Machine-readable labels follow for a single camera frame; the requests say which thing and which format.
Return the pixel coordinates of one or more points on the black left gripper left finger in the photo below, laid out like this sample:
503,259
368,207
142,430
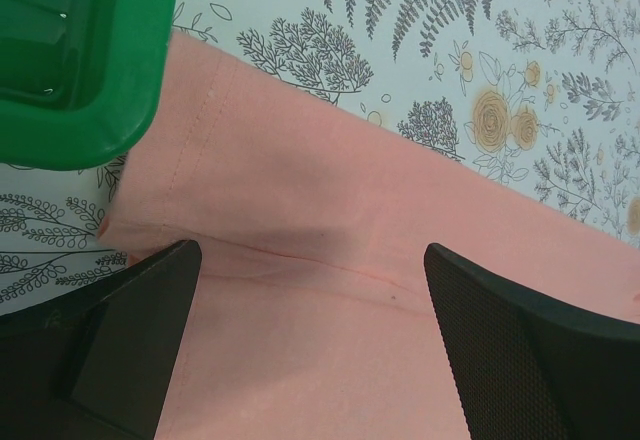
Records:
96,363

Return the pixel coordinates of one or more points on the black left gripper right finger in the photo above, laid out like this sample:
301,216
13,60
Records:
528,366

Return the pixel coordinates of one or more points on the salmon pink t-shirt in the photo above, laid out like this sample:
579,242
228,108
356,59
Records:
312,318

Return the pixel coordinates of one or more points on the floral patterned table mat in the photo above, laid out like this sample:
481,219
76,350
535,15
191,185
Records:
538,96

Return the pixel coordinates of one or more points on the green plastic bin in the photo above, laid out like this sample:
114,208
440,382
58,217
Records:
80,79

